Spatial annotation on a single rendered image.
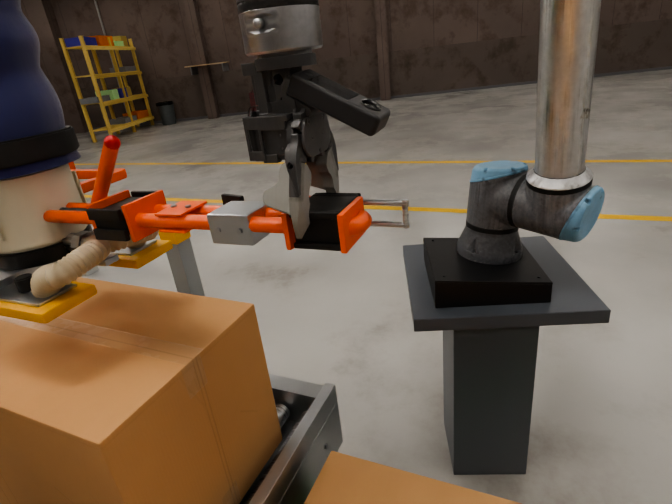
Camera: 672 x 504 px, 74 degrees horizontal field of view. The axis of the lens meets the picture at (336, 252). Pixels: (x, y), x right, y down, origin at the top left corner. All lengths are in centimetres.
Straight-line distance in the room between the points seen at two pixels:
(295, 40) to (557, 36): 68
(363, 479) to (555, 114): 92
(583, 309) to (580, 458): 78
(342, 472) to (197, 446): 36
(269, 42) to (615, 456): 182
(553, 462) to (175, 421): 142
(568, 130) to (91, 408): 109
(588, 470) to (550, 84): 134
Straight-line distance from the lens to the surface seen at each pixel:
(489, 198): 130
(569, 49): 110
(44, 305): 84
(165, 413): 85
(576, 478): 191
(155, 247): 95
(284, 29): 52
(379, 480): 112
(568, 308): 132
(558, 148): 117
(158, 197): 78
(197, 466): 96
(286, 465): 109
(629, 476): 197
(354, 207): 56
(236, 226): 62
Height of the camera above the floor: 142
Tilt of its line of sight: 24 degrees down
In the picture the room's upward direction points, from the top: 7 degrees counter-clockwise
